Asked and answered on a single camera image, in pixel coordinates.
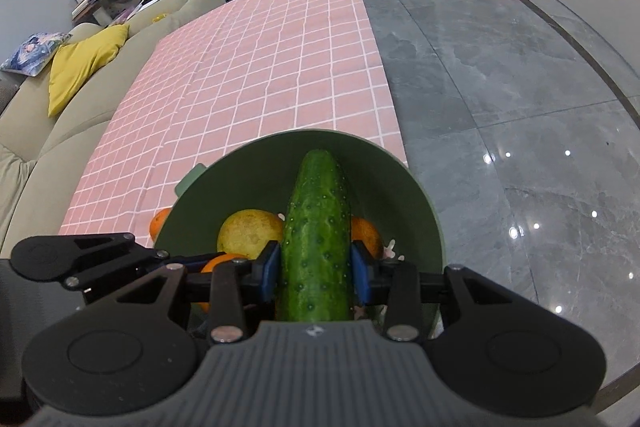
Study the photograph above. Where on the pink checked tablecloth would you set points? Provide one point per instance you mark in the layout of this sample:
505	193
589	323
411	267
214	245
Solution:
250	82

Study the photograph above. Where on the green plastic colander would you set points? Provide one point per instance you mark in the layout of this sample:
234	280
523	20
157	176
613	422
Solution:
240	177

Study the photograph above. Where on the orange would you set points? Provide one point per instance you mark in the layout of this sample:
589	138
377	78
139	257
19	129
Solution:
367	237
220	266
160	227

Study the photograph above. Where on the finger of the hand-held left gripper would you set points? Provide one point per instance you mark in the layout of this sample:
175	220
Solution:
125	264

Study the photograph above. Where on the grey cushion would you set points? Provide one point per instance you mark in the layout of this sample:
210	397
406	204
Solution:
6	94

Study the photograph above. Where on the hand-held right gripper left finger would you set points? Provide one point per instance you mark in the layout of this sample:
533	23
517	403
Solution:
267	272

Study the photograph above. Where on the beige sofa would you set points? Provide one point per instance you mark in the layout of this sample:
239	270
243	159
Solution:
65	142

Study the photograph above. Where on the small yellow toy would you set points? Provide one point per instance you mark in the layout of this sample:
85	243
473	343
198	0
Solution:
159	18

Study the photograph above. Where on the blue printed pillow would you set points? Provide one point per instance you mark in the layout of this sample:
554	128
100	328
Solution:
32	52

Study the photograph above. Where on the green cucumber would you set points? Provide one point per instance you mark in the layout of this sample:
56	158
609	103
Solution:
315	232

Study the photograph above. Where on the yellow pillow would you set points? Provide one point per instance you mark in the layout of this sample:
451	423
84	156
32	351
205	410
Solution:
80	67

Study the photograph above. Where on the yellow-green pear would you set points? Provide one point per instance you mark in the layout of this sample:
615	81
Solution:
247	232

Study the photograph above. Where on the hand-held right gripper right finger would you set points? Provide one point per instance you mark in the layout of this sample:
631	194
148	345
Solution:
360	272

